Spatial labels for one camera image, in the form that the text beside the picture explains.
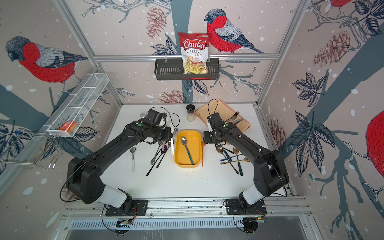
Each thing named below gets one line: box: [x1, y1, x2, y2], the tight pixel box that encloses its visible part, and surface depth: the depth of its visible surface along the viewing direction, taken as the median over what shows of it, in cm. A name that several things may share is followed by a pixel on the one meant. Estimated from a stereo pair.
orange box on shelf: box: [59, 121, 77, 134], surface depth 67 cm
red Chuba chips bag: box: [178, 32, 210, 74], surface depth 85 cm
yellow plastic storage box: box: [174, 129, 202, 168], surface depth 95 cm
